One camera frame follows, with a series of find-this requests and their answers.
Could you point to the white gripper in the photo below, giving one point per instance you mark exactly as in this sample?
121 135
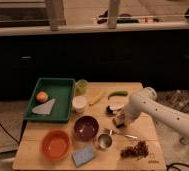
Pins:
129 120

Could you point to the wooden block eraser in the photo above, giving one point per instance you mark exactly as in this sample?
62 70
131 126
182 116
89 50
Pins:
119 121

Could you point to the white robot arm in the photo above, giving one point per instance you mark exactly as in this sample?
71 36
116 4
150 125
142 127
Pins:
144 101

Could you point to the dark red bowl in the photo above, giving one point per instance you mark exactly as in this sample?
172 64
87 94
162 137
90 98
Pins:
86 128

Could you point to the orange red bowl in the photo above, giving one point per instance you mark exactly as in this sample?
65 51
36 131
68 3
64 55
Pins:
55 145

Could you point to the brown dried grape bunch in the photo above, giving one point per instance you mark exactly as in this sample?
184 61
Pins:
139 150

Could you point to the green chili pepper toy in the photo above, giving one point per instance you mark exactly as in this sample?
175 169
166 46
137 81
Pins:
117 93

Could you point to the small metal cup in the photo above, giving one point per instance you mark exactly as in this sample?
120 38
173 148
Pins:
104 141

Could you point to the white round container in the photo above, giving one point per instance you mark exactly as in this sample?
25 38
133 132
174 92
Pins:
79 104

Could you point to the blue sponge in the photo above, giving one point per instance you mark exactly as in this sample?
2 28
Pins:
82 156

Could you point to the light green cup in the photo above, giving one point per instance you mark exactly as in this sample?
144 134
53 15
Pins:
81 86

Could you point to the green plastic tray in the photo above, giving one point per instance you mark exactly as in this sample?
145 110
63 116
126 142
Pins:
57 108

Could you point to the grey folded cloth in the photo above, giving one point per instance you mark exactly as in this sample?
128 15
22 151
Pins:
45 108

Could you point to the orange peach fruit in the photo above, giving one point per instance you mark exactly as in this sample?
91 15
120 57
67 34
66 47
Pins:
42 96

